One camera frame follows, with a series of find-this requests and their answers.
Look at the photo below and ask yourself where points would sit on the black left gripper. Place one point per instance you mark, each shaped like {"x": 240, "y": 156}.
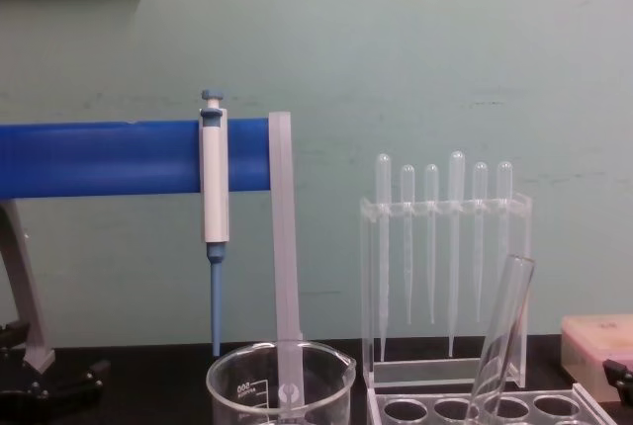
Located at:
{"x": 7, "y": 272}

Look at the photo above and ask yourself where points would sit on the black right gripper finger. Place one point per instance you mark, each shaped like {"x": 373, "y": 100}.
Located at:
{"x": 620, "y": 380}

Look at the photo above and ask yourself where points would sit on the pink plastic box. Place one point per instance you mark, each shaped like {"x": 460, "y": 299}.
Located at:
{"x": 593, "y": 341}

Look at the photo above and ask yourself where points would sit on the clear acrylic dropper rack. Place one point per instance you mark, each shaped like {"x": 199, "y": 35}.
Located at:
{"x": 519, "y": 346}

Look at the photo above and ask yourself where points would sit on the clear acrylic test tube rack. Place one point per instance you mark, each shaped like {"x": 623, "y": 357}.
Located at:
{"x": 499, "y": 407}

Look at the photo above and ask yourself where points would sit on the clear glass test tube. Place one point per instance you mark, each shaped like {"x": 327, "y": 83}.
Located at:
{"x": 504, "y": 326}

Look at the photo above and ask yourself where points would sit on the clear glass beaker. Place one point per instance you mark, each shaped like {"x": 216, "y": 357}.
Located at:
{"x": 237, "y": 385}

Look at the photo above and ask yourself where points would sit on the blue pipette stand bar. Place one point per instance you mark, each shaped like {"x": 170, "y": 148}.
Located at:
{"x": 99, "y": 158}

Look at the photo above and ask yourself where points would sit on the blue and white pipettor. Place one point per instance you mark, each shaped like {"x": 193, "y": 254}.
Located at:
{"x": 215, "y": 183}

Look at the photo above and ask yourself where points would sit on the translucent white stand post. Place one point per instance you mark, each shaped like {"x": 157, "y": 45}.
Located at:
{"x": 286, "y": 227}

